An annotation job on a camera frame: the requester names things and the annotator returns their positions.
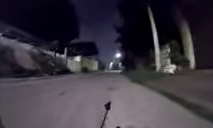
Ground street light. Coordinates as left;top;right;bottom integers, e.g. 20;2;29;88
114;51;123;60

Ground white building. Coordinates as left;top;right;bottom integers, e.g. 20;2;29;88
65;41;100;74

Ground robot's own part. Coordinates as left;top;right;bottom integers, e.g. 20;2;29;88
99;101;113;128

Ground dark trees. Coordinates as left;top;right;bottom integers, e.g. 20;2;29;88
115;0;213;72

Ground pale pole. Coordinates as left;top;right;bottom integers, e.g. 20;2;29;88
146;4;162;73

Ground grey asphalt road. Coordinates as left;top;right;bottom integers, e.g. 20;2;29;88
0;71;213;128

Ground dark grass verge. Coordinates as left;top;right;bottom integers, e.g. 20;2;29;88
122;68;213;125

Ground pale tree trunk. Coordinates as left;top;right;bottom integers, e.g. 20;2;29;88
175;9;197;71

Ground dark tree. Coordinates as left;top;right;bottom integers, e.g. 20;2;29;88
0;0;80;46

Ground building with sloping roof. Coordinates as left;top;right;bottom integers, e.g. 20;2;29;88
0;19;67;78

